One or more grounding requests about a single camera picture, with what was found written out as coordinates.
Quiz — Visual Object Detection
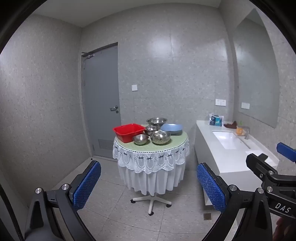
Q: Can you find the large stainless steel bowl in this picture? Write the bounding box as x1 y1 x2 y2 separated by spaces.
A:
146 117 167 128
150 130 171 146

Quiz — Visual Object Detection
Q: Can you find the white vanity counter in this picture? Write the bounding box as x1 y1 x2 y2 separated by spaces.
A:
195 120 279 207

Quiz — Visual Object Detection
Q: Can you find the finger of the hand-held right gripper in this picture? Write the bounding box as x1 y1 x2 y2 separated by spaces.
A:
246 153 279 180
277 142 296 163

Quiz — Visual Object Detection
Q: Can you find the white sink basin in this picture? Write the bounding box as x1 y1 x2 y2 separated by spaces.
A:
212 131 251 150

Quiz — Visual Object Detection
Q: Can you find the door vent grille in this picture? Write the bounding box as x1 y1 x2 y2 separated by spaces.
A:
98 138 115 151

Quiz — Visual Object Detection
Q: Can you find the red plastic basin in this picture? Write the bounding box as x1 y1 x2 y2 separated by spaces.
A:
113 123 146 143

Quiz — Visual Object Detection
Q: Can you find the brown cloth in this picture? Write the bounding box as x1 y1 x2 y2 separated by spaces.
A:
223 120 238 130

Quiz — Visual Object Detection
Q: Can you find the grey door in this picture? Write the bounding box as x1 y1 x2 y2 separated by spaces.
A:
81 42 121 160

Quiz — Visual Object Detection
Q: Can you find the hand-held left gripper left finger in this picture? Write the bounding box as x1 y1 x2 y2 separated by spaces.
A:
24 160 102 241

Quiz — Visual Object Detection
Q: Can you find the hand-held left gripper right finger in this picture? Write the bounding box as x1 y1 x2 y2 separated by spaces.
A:
196 163 273 241

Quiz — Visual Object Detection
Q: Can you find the medium stainless steel bowl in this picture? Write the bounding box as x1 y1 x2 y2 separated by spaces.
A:
133 134 150 146

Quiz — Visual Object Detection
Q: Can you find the blue and white packet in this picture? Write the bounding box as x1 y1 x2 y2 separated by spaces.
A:
209 113 224 127

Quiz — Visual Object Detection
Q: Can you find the white lace tablecloth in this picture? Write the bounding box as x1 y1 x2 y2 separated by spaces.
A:
112 137 190 196

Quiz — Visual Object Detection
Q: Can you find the wall mirror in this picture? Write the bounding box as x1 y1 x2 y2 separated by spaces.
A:
232 8 280 129

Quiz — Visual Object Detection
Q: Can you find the blue bowl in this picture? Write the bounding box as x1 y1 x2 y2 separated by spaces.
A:
160 123 183 136

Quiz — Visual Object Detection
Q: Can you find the white table base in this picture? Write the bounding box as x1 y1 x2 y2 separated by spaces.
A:
130 193 173 216

